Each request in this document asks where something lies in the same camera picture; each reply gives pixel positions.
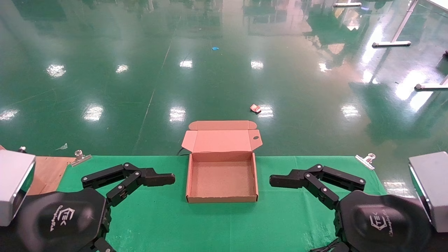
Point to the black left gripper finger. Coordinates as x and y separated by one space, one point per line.
157 178
101 246

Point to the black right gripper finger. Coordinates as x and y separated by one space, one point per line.
287 180
339 247

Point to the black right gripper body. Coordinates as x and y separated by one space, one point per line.
381 224

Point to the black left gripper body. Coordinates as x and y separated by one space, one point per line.
63 220

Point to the open brown cardboard box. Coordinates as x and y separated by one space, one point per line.
222 182

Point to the silver binder clip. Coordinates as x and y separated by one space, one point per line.
79 159
365 161

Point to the white scrap on floor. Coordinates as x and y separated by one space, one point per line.
62 147

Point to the red wrapper on floor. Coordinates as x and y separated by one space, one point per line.
255 108

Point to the green table cloth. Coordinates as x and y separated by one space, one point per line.
224 227

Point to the small dark metal knob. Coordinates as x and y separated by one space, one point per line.
22 149

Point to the white table leg with foot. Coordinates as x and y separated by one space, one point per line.
392 43

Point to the short white foot bar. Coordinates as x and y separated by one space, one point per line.
346 4

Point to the white table top edge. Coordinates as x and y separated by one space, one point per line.
441 4

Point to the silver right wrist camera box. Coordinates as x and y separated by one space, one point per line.
434 189

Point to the white foot bar with post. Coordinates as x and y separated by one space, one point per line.
430 86

